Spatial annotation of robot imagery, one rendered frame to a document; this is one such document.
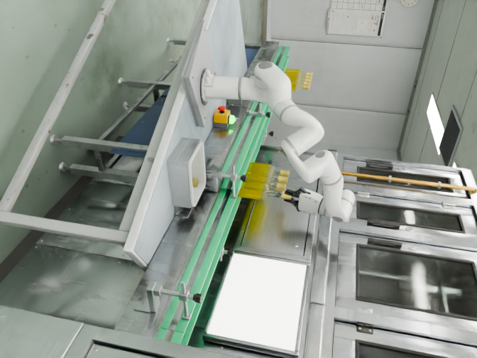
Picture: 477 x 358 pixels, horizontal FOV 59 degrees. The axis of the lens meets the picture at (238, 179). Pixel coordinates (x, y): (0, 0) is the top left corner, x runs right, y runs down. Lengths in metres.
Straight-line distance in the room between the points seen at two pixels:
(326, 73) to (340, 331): 6.59
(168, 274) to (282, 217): 0.72
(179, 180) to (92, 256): 0.57
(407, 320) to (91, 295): 1.21
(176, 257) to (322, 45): 6.52
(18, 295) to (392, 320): 1.44
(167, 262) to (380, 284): 0.87
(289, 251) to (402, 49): 6.28
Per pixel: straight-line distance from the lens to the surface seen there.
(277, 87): 1.64
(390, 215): 2.21
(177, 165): 1.59
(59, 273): 1.95
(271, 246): 1.88
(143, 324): 1.42
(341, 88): 8.03
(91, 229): 1.57
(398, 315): 1.79
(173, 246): 1.62
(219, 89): 1.80
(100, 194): 2.31
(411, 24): 7.73
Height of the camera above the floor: 1.31
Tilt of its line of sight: 11 degrees down
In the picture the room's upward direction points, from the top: 98 degrees clockwise
